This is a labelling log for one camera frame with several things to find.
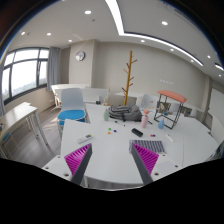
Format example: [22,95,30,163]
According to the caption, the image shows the white back desk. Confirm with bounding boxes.
[50,83,92,108]

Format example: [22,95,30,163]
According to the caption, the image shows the black framed window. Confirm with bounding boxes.
[2,47,49,104]

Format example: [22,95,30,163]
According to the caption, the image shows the light blue bottle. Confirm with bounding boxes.
[158,119,165,129]

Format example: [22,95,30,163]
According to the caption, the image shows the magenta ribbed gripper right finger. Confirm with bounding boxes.
[131,143,159,185]

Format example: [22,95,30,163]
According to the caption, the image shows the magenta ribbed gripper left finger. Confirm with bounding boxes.
[64,144,92,185]

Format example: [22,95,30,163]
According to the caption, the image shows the wooden coat rack tree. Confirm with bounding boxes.
[122,50,137,106]

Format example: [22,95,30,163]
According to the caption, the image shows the pink bottle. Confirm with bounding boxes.
[141,109,149,128]

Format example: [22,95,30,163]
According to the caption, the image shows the white remote control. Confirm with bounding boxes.
[77,134,93,144]

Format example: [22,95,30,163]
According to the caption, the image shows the grey window curtain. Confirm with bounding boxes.
[47,47,61,91]

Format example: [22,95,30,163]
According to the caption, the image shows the white marker pen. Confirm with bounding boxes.
[166,134,174,142]

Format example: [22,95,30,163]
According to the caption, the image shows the pale green bottle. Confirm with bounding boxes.
[103,109,109,121]

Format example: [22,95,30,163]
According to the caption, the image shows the white side desk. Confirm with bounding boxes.
[0,102,48,158]

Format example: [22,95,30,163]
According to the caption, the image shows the striped purple grey towel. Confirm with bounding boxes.
[129,140,165,154]

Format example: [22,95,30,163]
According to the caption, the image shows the round wall clock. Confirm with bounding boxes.
[75,51,85,61]

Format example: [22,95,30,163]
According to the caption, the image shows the black stool with orange seat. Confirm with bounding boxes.
[154,90,186,129]

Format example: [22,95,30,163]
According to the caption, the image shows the black rectangular case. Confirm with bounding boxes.
[131,128,143,137]

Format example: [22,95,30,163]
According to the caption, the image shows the white chair blue cushion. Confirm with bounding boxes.
[57,88,86,135]

